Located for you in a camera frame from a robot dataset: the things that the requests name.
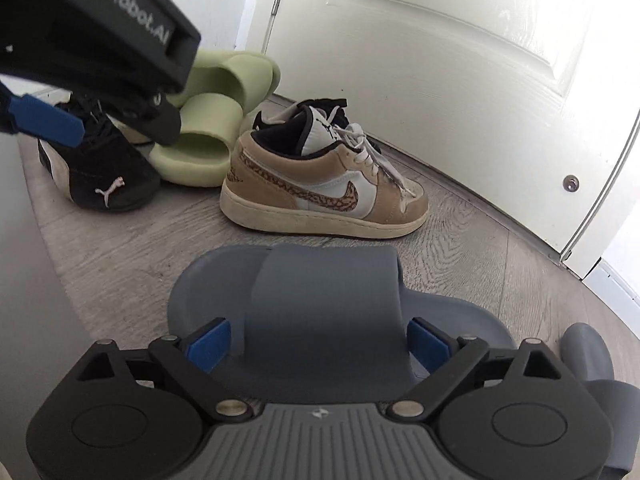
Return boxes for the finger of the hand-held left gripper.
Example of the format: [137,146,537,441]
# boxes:
[105,90,182,147]
[0,82,85,148]

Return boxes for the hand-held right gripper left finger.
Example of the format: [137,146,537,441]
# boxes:
[75,319,253,420]

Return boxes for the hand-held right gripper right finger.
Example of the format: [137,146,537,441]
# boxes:
[387,317,571,420]

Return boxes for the light green slide sandal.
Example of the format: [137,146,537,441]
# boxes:
[149,92,258,188]
[165,50,282,109]

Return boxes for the black suede sneaker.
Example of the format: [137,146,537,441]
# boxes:
[38,102,162,212]
[252,98,383,157]

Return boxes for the grey slide sandal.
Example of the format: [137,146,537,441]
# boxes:
[166,244,519,406]
[559,322,617,480]

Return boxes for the white panelled door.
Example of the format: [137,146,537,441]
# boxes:
[260,0,640,267]

